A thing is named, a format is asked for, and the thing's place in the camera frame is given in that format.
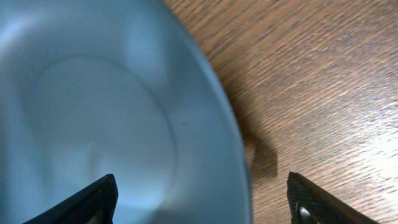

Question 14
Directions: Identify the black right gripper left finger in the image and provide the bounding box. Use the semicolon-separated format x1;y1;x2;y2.
25;174;118;224

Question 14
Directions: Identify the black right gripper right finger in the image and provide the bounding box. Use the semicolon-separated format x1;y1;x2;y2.
287;172;377;224

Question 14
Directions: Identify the blue bowl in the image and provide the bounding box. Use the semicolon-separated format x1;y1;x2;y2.
1;0;252;223

